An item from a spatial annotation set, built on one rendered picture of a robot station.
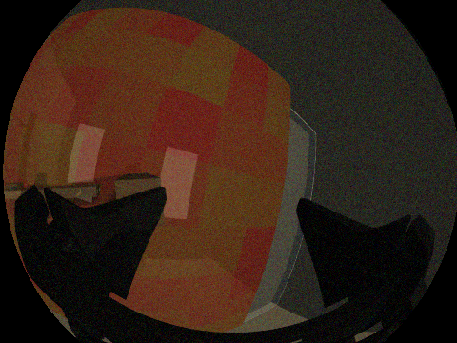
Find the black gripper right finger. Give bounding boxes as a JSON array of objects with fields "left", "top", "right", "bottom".
[{"left": 296, "top": 198, "right": 411, "bottom": 308}]

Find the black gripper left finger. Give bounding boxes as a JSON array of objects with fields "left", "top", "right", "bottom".
[{"left": 43, "top": 187, "right": 167, "bottom": 300}]

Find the long brown wooden rail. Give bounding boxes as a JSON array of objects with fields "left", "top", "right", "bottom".
[{"left": 4, "top": 183, "right": 100, "bottom": 199}]

